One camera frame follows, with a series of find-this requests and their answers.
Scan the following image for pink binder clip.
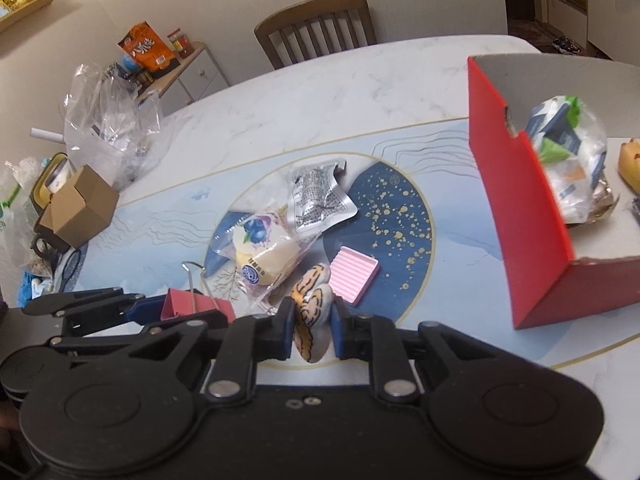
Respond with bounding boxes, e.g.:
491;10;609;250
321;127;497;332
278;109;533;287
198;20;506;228
160;261;236;323

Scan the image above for pink sticky note pad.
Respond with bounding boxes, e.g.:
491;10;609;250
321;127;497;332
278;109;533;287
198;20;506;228
329;246;380;306

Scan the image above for tiger striped plush toy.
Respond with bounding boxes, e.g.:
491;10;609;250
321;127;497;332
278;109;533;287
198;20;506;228
290;263;334;363

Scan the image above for blueberry snack bag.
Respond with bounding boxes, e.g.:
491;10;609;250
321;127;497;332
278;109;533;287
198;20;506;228
209;200;320;314

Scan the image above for tissue pack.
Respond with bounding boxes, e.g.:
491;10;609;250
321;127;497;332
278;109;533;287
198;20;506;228
525;96;608;224

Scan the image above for yellow plush toy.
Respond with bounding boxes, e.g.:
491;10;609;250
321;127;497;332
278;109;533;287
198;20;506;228
617;139;640;195

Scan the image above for brown cardboard box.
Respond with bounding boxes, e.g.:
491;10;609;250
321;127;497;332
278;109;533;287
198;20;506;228
35;166;119;250

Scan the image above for blue patterned table mat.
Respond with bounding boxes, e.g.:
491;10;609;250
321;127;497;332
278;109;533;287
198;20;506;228
56;120;639;365

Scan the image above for silver foil packet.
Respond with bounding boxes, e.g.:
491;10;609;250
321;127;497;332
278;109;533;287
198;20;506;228
286;158;358;236

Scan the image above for red and white cardboard box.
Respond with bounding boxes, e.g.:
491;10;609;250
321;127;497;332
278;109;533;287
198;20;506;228
468;53;639;330

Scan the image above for clear plastic bag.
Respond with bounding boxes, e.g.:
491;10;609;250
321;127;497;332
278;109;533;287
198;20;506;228
63;63;172;192

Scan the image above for white drawer cabinet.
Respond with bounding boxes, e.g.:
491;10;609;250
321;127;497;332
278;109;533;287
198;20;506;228
137;41;230;116

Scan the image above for orange snack bag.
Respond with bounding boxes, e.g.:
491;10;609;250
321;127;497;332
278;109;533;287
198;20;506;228
118;22;179;79

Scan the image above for red lid jar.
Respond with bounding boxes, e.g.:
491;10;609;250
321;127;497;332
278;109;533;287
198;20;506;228
168;28;194;58

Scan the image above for brown wooden chair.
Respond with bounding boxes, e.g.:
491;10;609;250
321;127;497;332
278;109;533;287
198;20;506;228
254;0;378;70

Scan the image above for white storage cabinets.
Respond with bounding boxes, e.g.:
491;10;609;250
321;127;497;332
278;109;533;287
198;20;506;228
547;0;639;65

